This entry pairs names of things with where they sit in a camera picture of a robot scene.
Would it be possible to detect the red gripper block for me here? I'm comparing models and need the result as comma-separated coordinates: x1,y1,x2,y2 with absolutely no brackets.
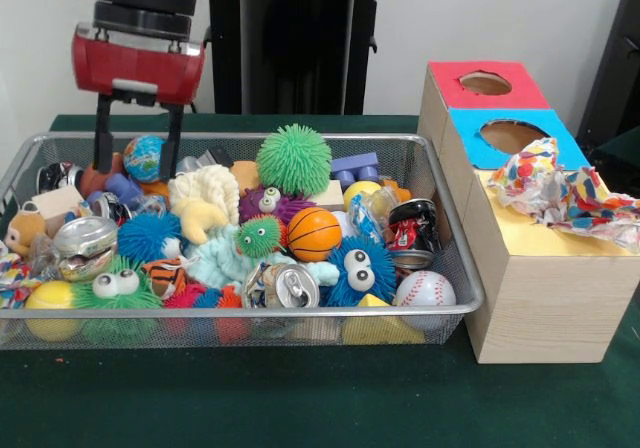
71,23,207,182

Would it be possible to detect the wooden box with three holes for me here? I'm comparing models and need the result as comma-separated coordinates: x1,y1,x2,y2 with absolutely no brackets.
417,60,640,365

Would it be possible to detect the globe print ball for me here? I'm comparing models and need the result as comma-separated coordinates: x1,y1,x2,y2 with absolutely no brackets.
123,135,174,184

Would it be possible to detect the green spiky ball with eyes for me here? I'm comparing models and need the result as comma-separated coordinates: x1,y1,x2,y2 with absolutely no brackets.
74,255,164,344

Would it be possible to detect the plain green spiky ball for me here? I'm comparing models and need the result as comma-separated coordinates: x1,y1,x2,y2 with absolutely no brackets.
256,123,335,197

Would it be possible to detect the yellow foam ball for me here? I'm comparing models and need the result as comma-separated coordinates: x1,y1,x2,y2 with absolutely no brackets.
24,280,81,342

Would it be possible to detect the small orange basketball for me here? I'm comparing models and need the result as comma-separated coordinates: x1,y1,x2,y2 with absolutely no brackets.
286,206,344,263

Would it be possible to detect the crushed silver drink can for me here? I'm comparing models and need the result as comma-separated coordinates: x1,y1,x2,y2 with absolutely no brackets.
242,261,321,309

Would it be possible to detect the blue spiky ball with eyes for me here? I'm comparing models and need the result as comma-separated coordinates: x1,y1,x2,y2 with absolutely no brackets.
322,236,399,308

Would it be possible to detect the crushed black red can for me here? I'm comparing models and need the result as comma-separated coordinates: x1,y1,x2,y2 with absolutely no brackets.
387,197,444,270

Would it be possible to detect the white baseball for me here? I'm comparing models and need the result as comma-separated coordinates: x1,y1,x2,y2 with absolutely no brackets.
396,270,458,330

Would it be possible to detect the black stand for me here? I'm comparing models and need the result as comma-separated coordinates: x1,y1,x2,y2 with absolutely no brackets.
574,0,640,144

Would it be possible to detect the side table with green cloth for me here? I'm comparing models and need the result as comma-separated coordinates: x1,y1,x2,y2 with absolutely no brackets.
589,127,640,184

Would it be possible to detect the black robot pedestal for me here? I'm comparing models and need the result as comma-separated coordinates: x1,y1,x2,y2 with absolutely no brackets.
192,0,404,116

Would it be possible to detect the wire mesh bin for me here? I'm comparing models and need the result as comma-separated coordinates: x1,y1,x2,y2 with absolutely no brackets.
0,132,487,352

